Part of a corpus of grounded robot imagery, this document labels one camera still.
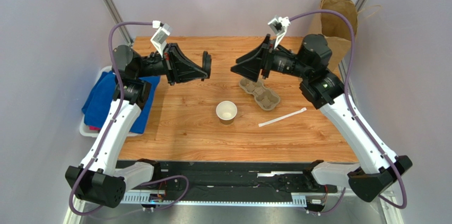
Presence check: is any brown paper coffee cup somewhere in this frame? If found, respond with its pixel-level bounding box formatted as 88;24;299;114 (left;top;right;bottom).
215;101;238;125

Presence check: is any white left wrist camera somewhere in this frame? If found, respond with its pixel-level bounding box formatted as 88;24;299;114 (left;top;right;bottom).
151;20;172;57

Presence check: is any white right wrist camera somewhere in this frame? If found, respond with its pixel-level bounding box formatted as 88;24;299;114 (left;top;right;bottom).
267;15;291;49

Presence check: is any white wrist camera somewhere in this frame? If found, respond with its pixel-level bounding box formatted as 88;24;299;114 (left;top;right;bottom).
267;15;291;49
151;20;172;57

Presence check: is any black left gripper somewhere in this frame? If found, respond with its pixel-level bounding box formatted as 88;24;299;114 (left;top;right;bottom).
136;44;207;87

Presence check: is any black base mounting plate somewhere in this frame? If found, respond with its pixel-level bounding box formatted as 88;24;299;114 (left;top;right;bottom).
116;160;354;204

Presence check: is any brown paper bag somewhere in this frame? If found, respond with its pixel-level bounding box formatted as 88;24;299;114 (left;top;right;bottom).
308;0;382;72

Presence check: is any aluminium frame rail front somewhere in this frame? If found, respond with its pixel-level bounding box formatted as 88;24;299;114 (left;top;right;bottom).
63;167;403;224

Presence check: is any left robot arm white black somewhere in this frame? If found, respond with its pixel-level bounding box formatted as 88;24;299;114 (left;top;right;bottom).
65;43;212;208

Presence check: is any blue folded cloth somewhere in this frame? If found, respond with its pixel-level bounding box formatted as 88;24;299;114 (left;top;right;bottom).
79;67;161;138

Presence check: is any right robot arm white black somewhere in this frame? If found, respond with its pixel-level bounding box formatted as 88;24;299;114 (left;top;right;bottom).
231;34;412;202

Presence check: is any white paper wrapped straw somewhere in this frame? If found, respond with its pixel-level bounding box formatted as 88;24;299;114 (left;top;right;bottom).
258;107;307;127

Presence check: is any grey pulp cup carrier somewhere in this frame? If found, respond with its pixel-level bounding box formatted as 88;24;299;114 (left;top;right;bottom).
239;77;281;111

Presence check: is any black plastic cup lid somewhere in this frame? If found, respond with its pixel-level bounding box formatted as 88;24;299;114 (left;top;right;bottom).
202;51;212;81

